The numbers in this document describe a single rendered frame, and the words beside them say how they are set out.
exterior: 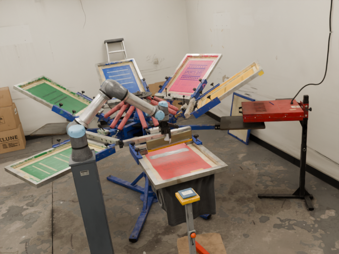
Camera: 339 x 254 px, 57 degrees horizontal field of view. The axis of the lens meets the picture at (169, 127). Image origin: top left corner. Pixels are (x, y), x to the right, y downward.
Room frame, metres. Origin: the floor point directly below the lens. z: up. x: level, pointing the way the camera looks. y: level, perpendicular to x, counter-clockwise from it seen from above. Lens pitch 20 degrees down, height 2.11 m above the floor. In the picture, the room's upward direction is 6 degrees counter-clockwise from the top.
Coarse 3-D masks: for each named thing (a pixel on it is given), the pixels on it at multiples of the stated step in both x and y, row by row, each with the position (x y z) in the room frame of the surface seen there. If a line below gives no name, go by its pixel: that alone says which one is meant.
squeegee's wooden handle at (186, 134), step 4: (180, 132) 2.55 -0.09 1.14; (184, 132) 2.54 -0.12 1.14; (188, 132) 2.55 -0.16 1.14; (172, 136) 2.51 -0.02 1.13; (176, 136) 2.52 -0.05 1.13; (180, 136) 2.53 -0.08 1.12; (184, 136) 2.54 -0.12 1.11; (188, 136) 2.55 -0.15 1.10; (152, 140) 2.46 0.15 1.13; (156, 140) 2.46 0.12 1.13; (160, 140) 2.47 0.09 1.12; (172, 140) 2.50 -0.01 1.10; (176, 140) 2.51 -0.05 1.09; (180, 140) 2.52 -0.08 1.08; (148, 144) 2.44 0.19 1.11; (152, 144) 2.45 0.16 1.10; (156, 144) 2.46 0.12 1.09; (160, 144) 2.47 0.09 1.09; (164, 144) 2.48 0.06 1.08; (148, 148) 2.44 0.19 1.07
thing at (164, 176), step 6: (156, 150) 2.65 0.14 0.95; (162, 150) 2.64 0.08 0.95; (168, 156) 2.49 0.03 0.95; (150, 162) 2.41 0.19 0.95; (156, 162) 2.40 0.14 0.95; (156, 168) 2.29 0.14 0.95; (180, 168) 2.24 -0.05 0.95; (162, 174) 2.18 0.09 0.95; (168, 174) 2.17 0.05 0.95; (174, 174) 2.16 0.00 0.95; (180, 174) 2.15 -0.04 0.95
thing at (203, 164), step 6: (180, 144) 2.74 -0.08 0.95; (168, 150) 2.62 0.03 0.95; (174, 150) 2.61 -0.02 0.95; (192, 150) 2.57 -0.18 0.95; (174, 156) 2.48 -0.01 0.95; (198, 156) 2.43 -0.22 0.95; (204, 162) 2.31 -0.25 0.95; (186, 168) 2.23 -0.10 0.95; (192, 168) 2.22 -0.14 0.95; (198, 168) 2.21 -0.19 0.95; (204, 168) 2.20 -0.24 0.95
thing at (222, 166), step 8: (144, 144) 2.74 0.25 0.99; (192, 144) 2.70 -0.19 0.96; (200, 144) 2.60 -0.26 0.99; (208, 152) 2.41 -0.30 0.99; (216, 160) 2.25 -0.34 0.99; (144, 168) 2.24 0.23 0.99; (208, 168) 2.13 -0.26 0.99; (216, 168) 2.11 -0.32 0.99; (224, 168) 2.13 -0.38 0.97; (152, 176) 2.10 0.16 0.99; (184, 176) 2.04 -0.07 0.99; (192, 176) 2.05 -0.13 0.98; (200, 176) 2.07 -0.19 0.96; (160, 184) 1.98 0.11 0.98; (168, 184) 2.00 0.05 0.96
